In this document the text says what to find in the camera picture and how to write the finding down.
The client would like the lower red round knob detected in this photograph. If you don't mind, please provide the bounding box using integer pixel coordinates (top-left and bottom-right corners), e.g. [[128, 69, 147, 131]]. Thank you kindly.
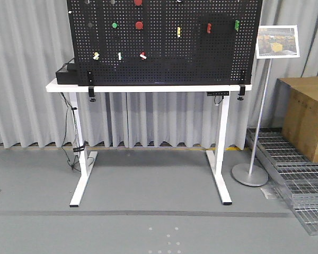
[[135, 21, 144, 30]]

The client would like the red round knob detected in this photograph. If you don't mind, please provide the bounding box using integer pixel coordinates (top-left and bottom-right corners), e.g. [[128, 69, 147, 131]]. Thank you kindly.
[[135, 21, 144, 30], [134, 0, 143, 6]]

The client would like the upper red round knob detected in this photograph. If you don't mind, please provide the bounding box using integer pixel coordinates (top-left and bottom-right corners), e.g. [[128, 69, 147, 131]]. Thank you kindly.
[[134, 0, 143, 6]]

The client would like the white height-adjustable table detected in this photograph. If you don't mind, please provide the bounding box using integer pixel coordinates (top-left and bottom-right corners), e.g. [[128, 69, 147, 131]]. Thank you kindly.
[[46, 79, 252, 207]]

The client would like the black table control panel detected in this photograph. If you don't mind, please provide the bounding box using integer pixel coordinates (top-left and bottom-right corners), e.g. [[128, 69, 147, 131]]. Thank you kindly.
[[207, 91, 229, 96]]

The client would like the left black board clamp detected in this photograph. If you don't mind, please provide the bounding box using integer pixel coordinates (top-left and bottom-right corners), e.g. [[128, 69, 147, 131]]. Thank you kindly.
[[87, 71, 96, 102]]

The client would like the black board clamp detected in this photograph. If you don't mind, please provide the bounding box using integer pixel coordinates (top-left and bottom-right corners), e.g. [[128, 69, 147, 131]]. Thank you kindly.
[[237, 69, 246, 101], [87, 71, 96, 102]]

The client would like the black perforated pegboard panel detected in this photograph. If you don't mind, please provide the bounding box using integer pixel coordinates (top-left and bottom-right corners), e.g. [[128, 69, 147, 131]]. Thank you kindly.
[[67, 1, 262, 86]]

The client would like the right black board clamp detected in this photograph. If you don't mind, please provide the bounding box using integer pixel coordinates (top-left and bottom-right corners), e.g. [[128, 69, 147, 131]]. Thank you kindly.
[[237, 69, 246, 101]]

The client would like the black box on table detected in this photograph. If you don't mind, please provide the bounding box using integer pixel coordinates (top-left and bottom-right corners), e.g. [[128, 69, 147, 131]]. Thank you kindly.
[[56, 58, 78, 85]]

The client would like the metal floor grating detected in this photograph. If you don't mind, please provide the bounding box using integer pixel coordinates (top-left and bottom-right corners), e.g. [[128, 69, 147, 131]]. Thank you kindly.
[[256, 128, 318, 235]]

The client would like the brown cardboard box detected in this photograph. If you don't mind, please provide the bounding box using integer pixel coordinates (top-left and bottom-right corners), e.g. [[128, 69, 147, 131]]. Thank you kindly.
[[278, 76, 318, 162]]

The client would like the silver sign stand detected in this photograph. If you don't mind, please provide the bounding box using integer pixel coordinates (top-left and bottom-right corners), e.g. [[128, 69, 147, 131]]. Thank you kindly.
[[232, 25, 301, 187]]

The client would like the grey curtain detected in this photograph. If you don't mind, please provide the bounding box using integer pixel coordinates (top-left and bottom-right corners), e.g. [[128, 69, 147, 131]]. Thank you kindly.
[[0, 1, 318, 148]]

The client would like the red-white rocker switch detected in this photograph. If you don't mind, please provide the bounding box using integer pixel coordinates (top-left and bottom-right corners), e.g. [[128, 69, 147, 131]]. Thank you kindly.
[[139, 52, 147, 60]]

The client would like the black power cable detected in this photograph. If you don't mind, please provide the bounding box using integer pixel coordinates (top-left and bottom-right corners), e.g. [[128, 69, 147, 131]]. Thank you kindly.
[[59, 92, 95, 172]]

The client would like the yellow-white rocker switch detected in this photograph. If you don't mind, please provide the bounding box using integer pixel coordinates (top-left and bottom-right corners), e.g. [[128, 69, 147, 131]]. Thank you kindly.
[[93, 52, 100, 60]]

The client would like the yellow handle switch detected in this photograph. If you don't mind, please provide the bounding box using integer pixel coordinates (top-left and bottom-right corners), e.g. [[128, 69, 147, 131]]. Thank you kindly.
[[177, 26, 181, 38]]

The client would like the green handle switch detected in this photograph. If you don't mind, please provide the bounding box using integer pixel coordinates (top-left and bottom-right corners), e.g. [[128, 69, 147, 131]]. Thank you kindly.
[[234, 20, 240, 31]]

